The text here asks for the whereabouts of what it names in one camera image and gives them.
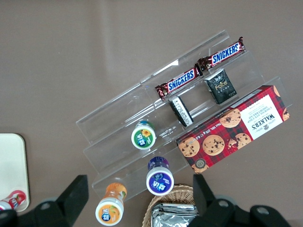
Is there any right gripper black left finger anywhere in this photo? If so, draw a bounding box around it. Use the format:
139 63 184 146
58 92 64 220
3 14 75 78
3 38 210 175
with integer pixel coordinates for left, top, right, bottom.
0 174 89 227

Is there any orange gum bottle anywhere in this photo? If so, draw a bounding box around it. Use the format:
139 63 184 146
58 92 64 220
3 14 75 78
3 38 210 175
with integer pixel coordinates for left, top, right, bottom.
95 182 128 226

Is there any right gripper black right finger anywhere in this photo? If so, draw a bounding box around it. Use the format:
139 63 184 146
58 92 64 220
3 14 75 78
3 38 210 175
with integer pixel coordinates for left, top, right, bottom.
189 174 291 227

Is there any red Walkers cookie box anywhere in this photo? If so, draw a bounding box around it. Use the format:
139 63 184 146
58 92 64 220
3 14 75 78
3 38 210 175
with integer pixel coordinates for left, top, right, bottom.
175 85 291 175

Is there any light wicker basket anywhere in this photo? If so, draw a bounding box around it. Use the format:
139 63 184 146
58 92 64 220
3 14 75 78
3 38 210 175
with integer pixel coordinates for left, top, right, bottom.
142 184 202 227

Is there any clear acrylic stepped shelf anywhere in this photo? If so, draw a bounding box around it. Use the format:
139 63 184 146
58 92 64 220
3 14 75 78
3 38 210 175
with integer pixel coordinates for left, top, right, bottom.
75 29 294 203

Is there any cream plastic tray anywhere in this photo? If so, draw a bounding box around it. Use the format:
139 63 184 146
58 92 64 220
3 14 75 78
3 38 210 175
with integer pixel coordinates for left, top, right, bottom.
0 133 30 212

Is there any purple gum bottle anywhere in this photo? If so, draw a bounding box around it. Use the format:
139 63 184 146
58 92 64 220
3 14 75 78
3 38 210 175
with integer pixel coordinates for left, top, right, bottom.
146 156 175 196

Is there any green gum bottle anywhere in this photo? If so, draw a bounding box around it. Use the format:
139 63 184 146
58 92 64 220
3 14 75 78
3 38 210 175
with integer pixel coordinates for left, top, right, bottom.
131 120 157 150

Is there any Snickers chocolate bar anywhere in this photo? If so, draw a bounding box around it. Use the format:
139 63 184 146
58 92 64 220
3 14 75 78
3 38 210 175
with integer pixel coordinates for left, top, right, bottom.
197 36 246 73
155 67 204 101

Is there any stack of foil trays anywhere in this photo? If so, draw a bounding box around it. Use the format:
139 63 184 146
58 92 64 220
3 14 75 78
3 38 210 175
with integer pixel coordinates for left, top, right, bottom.
150 202 201 227

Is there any red gum bottle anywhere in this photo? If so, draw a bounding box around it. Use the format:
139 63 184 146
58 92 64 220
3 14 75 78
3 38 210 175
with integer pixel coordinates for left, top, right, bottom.
0 190 27 211

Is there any black tissue pack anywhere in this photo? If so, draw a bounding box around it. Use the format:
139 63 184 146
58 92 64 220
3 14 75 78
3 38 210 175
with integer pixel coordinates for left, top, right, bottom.
203 68 238 105
168 95 194 128

